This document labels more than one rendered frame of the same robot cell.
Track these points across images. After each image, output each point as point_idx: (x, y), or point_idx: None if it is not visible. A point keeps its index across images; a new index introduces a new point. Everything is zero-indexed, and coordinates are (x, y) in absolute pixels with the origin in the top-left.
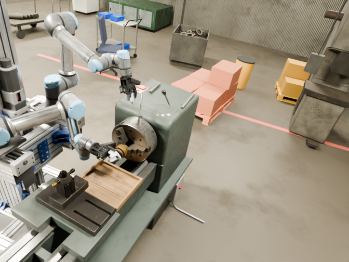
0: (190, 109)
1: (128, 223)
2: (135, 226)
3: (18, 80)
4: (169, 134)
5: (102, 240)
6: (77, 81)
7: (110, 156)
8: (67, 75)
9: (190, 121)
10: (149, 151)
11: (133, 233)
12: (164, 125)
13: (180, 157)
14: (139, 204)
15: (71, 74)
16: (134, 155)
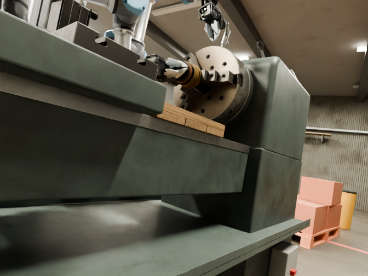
0: (302, 95)
1: (176, 247)
2: (196, 256)
3: None
4: (275, 75)
5: (92, 84)
6: (143, 56)
7: (169, 58)
8: (134, 39)
9: (301, 130)
10: (240, 86)
11: (188, 263)
12: (266, 59)
13: (287, 200)
14: (208, 234)
15: (139, 40)
16: (210, 104)
